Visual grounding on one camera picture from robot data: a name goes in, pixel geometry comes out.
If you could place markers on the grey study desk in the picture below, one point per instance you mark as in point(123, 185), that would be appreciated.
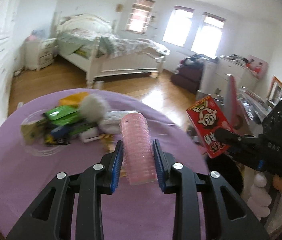
point(253, 107)

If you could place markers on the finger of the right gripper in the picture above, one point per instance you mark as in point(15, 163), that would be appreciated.
point(227, 137)

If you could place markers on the pink plush toy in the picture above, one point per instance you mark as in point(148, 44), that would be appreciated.
point(31, 38)

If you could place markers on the middle window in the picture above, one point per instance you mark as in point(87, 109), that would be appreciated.
point(178, 26)

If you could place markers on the white dresser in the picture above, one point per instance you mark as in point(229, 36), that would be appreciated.
point(216, 75)

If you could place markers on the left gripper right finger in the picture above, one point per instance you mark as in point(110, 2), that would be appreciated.
point(206, 206)

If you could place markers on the right window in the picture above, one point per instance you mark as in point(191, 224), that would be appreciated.
point(208, 35)

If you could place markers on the beige triangular wrapper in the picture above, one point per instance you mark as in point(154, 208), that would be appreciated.
point(32, 131)

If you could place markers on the left window with blind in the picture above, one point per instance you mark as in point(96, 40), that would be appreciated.
point(140, 16)

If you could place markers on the red milk carton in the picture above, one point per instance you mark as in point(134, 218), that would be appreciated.
point(206, 117)

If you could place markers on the right white gloved hand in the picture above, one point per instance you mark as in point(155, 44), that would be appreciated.
point(260, 200)

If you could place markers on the floral quilt bedding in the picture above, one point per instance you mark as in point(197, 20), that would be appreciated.
point(90, 43)

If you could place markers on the dark blue wrapper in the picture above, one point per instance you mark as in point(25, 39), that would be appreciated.
point(57, 136)

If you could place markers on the white tissue paper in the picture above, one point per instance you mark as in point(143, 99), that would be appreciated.
point(110, 124)

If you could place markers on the white fluffy ball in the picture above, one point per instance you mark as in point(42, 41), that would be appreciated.
point(93, 108)

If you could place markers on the white nightstand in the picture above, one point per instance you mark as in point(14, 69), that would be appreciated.
point(39, 53)

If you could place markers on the yellow snack bag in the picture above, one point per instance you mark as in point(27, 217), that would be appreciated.
point(73, 100)

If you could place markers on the dark red armchair with clothes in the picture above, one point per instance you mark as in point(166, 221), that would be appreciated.
point(189, 73)

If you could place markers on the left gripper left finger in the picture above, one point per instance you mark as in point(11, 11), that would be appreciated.
point(50, 214)

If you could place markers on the pink hair roller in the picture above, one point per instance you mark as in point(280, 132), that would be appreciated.
point(138, 152)

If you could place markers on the green white drink carton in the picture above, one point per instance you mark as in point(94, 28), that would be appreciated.
point(76, 129)

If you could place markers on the white bed frame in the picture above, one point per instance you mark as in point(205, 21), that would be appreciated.
point(146, 61)

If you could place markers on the green snack wrapper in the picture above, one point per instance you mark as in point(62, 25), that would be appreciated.
point(63, 115)

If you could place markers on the purple round tablecloth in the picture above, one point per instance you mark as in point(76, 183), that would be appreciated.
point(132, 212)

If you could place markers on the pink grey desk chair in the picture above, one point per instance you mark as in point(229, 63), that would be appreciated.
point(230, 107)

